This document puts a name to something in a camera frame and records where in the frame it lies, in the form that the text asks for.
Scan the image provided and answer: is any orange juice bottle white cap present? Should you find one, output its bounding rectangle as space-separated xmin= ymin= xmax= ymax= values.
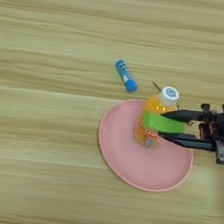
xmin=132 ymin=82 xmax=182 ymax=152

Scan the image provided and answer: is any green rectangular block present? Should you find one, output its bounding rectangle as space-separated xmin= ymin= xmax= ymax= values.
xmin=141 ymin=110 xmax=188 ymax=136

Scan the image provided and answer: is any blue glue stick tube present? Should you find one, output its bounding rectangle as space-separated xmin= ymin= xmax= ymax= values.
xmin=111 ymin=58 xmax=142 ymax=94

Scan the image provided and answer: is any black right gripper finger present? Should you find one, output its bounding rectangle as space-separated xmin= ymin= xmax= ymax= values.
xmin=159 ymin=105 xmax=207 ymax=127
xmin=157 ymin=130 xmax=216 ymax=153

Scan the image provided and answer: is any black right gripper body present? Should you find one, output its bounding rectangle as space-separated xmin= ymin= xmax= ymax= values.
xmin=192 ymin=101 xmax=224 ymax=166

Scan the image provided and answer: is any pink round plate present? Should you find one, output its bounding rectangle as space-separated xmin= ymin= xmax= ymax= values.
xmin=91 ymin=94 xmax=201 ymax=197

